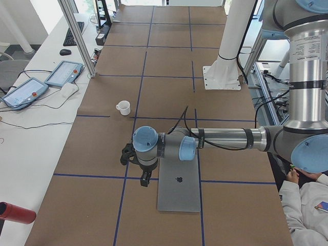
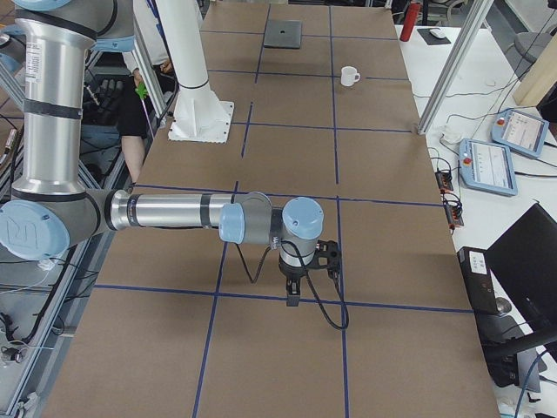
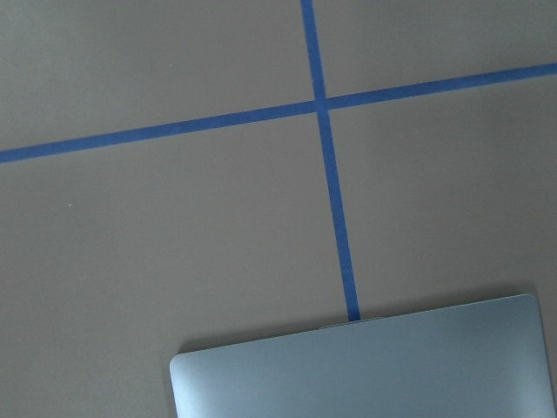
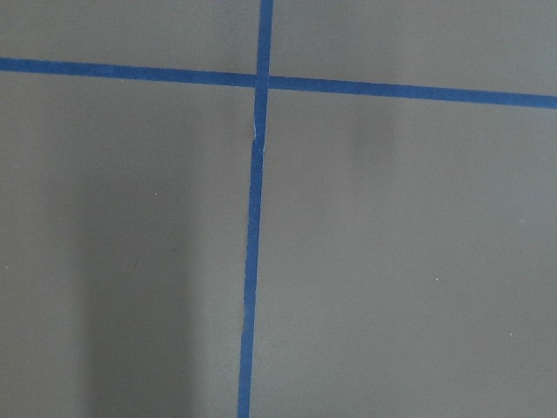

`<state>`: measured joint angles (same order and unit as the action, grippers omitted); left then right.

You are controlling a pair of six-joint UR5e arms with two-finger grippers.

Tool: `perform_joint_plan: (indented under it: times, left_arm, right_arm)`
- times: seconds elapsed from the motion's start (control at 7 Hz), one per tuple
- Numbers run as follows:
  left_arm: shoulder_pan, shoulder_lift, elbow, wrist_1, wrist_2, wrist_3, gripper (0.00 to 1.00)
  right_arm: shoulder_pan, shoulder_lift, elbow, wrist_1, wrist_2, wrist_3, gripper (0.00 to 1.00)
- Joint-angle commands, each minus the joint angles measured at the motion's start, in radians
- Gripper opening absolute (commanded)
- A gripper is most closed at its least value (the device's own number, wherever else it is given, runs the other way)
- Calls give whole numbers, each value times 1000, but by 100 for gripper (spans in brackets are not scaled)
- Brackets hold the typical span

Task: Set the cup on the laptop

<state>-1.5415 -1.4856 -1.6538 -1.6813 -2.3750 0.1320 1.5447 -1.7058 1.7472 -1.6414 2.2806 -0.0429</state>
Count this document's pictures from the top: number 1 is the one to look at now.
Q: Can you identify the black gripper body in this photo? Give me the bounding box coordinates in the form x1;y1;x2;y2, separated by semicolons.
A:
139;162;158;178

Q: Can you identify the white plastic cup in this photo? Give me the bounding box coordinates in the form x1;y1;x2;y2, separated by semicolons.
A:
116;100;131;116

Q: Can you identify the silver closed laptop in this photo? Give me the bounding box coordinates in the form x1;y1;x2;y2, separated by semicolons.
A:
157;157;200;213

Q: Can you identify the person's hand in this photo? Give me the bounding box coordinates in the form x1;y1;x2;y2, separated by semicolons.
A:
286;169;299;184

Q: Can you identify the brown paper table cover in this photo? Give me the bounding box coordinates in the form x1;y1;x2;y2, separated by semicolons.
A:
26;6;292;245

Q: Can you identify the white folded cloth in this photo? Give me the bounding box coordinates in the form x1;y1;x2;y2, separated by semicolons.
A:
60;83;78;99

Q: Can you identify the blue teach pendant far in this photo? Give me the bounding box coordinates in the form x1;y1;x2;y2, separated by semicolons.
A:
45;60;84;87

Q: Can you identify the blue teach pendant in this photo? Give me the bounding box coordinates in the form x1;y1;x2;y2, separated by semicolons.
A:
1;77;49;110
45;60;84;87

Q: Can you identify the black box on table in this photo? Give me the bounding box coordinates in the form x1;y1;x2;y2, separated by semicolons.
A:
95;25;110;46

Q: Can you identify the red cylinder bottle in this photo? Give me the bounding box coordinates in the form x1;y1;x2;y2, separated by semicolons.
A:
1;202;36;224

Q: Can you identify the blue teach pendant near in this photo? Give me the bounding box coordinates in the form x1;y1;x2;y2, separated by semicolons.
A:
1;77;49;110

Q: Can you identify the black computer mouse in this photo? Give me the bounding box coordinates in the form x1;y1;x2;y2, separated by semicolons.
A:
59;49;72;56

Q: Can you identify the black keyboard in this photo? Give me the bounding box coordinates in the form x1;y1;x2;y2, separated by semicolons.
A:
63;21;85;47

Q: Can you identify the person in white jacket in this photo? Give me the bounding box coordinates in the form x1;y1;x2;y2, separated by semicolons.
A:
279;168;327;245

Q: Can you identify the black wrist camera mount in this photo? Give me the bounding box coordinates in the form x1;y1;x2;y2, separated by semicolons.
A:
120;143;140;166

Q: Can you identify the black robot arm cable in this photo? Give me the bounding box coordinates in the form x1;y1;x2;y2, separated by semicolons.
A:
167;105;249;150

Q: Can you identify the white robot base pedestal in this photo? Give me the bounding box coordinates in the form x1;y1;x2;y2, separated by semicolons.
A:
203;0;257;90

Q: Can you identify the aluminium frame structure right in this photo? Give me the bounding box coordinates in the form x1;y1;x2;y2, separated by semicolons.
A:
240;15;290;125

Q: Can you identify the grey aluminium frame post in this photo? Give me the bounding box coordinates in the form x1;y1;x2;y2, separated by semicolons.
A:
58;0;96;78

